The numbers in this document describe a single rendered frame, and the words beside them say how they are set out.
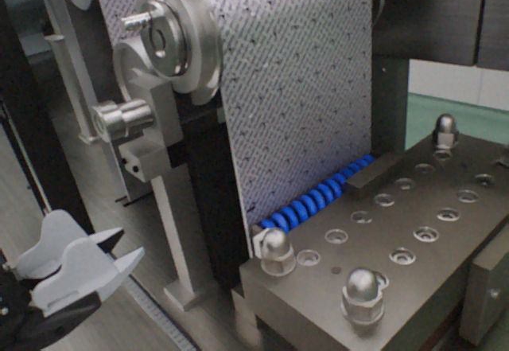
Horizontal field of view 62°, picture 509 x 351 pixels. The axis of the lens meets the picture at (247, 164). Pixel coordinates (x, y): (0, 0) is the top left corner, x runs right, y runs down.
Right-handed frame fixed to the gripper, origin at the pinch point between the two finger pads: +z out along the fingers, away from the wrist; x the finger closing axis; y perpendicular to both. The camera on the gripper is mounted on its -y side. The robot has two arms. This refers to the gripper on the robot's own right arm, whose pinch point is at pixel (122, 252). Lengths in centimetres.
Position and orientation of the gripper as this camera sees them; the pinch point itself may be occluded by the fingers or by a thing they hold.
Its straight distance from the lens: 41.5
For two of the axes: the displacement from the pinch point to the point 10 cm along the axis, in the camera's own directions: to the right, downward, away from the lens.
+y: -1.4, -8.7, -4.8
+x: -6.4, -2.9, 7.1
